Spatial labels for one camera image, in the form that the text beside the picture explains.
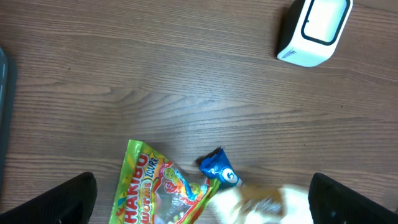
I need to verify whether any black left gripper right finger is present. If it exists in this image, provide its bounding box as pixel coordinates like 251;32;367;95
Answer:
308;173;397;224

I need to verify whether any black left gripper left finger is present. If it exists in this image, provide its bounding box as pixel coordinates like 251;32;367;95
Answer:
1;172;98;224

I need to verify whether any green Haribo gummy bag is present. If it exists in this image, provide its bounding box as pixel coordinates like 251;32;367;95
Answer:
109;140;220;224

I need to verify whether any beige brown cookie pouch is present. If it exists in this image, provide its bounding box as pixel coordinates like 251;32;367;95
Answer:
208;185;313;224

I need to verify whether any blue Oreo cookie pack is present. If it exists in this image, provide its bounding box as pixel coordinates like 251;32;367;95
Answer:
197;147;243;190

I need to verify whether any white barcode scanner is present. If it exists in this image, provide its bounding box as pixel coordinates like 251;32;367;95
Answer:
277;0;353;67

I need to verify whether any grey plastic mesh basket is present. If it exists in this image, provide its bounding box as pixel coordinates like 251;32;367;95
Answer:
1;48;9;185

